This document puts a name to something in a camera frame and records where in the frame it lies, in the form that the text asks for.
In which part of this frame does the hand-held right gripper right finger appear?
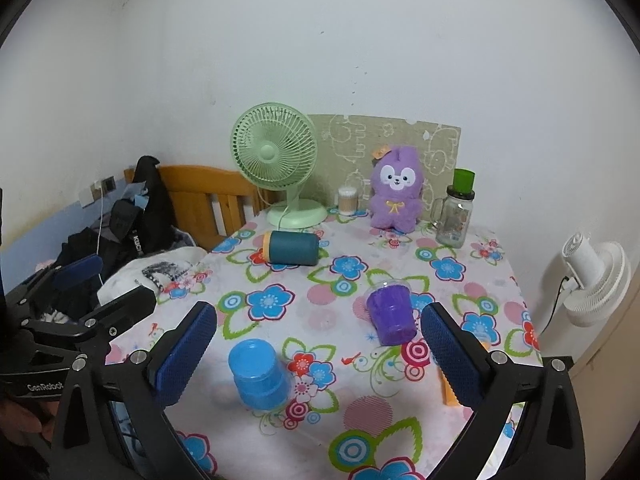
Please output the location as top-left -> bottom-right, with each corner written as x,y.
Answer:
420,303 -> 587,480

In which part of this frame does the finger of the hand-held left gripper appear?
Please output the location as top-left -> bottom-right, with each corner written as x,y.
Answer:
80,286 -> 159,346
5,254 -> 104,313

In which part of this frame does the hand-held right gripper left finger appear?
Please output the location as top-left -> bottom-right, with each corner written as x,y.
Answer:
50,301 -> 219,480

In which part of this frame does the blue plastic cup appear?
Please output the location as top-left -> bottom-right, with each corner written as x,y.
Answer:
228,339 -> 291,411

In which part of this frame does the purple cup with clear lid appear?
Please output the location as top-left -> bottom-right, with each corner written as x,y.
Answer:
366,281 -> 418,347

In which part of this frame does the dark teal cup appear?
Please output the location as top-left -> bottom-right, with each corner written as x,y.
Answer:
262,230 -> 321,266

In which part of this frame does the person's left hand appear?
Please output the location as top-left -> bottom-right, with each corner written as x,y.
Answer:
0,399 -> 53,442

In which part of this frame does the dark clothes pile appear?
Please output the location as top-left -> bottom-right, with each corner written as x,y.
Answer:
50,227 -> 131,321

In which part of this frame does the orange plastic item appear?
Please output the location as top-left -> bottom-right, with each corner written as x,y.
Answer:
438,341 -> 492,406

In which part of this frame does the white printed cloth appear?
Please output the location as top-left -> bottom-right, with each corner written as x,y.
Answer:
97,245 -> 208,306

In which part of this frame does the black bag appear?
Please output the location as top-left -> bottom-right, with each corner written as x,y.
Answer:
107,156 -> 176,256

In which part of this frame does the light blue cloth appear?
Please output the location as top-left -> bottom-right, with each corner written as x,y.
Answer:
122,182 -> 152,211

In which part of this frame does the floral tablecloth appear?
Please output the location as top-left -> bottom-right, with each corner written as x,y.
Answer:
102,207 -> 543,480

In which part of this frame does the glass bottle with green cap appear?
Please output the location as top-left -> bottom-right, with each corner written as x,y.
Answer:
431,168 -> 477,248

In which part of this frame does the wooden bed headboard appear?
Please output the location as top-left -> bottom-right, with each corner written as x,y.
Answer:
124,164 -> 281,252

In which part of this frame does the white floor fan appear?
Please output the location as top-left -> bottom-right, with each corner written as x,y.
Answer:
560,232 -> 632,328

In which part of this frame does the purple plush toy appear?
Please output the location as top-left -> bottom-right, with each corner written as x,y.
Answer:
368,145 -> 426,233

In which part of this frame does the cotton swab container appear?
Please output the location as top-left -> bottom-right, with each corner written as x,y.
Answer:
338,186 -> 359,217

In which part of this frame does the green desk fan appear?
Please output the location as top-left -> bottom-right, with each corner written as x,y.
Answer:
231,102 -> 328,231

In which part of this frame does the white charging cable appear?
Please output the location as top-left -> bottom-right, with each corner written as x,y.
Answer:
96,186 -> 107,258

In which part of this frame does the black fan cable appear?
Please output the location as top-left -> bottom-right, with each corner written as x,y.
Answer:
541,274 -> 571,333

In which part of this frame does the beige patterned wall sheet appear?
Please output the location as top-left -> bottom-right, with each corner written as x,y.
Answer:
306,114 -> 462,223

